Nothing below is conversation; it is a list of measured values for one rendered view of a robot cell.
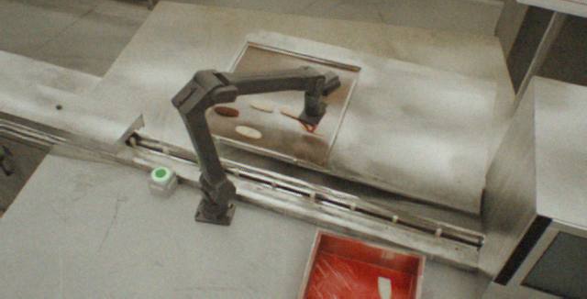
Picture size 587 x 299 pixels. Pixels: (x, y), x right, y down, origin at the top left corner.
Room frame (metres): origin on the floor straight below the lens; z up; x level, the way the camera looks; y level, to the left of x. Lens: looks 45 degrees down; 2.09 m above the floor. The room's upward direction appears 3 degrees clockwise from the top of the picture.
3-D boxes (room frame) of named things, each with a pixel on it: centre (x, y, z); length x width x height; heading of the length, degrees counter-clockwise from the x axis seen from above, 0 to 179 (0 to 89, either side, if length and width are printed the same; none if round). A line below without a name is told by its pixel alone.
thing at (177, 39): (1.61, -0.04, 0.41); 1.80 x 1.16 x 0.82; 83
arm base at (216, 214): (0.91, 0.26, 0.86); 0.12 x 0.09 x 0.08; 83
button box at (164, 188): (1.01, 0.45, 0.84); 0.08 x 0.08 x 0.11; 72
